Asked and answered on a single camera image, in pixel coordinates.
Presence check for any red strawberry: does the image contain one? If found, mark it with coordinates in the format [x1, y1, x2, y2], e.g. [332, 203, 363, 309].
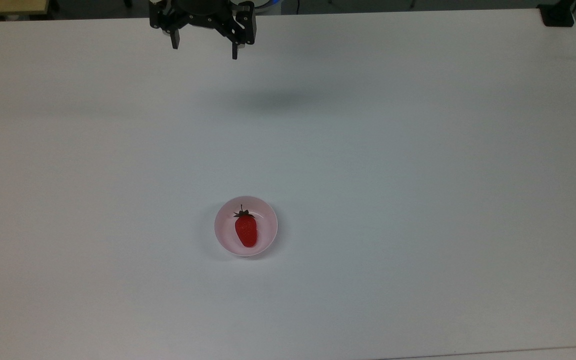
[233, 204, 259, 249]

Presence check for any black table clamp mount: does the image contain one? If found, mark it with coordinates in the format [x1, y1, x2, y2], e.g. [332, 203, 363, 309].
[537, 0, 576, 28]

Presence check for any pink plastic bowl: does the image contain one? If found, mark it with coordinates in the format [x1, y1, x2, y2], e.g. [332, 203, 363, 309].
[214, 195, 279, 258]

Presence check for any wooden table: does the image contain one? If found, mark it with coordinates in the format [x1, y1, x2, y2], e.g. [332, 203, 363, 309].
[0, 0, 50, 18]

